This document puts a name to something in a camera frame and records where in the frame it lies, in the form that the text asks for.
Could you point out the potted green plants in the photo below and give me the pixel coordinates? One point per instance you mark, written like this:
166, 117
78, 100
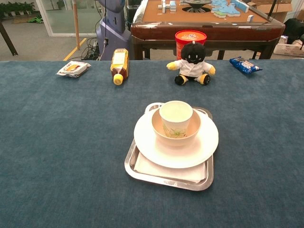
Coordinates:
16, 8

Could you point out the blue cookie packet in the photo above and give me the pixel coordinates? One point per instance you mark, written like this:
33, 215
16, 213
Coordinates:
244, 65

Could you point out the black mahjong table centre dome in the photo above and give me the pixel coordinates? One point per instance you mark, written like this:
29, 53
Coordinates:
196, 5

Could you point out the dark table leg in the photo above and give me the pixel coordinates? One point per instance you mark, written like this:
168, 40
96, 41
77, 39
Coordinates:
8, 39

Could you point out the red snack canister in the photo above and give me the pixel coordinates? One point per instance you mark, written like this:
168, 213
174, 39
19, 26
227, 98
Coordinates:
190, 36

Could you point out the white snack packet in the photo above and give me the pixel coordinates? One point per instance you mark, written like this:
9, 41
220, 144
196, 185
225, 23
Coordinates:
73, 69

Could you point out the white round plate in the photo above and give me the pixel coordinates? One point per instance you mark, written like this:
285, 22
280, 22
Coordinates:
147, 147

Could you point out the beige bowl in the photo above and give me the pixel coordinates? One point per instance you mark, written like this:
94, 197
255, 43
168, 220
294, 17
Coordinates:
176, 142

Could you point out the black plush toy white coat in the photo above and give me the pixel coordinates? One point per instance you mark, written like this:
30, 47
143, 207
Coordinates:
193, 66

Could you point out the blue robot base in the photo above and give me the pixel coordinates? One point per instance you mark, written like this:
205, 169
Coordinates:
114, 28

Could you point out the wooden pole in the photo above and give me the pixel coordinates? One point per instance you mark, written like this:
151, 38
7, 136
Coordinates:
76, 23

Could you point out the tea bottle yellow cap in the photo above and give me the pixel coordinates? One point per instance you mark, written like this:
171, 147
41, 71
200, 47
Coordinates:
119, 64

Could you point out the brown mahjong table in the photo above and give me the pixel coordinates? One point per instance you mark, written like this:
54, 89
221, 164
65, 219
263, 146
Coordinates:
213, 29

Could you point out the cardboard box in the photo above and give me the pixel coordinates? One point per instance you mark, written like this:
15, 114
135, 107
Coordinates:
282, 9

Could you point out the stacked mahjong tiles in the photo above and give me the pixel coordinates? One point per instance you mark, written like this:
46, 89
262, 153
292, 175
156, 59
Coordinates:
169, 6

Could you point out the silver metal tray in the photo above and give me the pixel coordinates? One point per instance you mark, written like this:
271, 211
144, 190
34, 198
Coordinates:
133, 174

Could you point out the white glass door frame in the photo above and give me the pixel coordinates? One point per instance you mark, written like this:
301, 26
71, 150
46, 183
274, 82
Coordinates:
44, 19

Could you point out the white plastic basket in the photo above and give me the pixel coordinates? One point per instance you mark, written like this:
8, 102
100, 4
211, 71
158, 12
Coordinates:
288, 48

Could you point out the white paper cup floral print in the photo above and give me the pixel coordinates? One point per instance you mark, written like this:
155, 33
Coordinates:
175, 114

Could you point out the black bag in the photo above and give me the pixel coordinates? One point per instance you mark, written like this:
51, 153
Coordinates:
293, 28

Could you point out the white paper napkin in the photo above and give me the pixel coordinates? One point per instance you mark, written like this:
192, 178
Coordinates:
166, 173

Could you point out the single mahjong tile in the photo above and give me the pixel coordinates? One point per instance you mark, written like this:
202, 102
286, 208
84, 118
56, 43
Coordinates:
250, 18

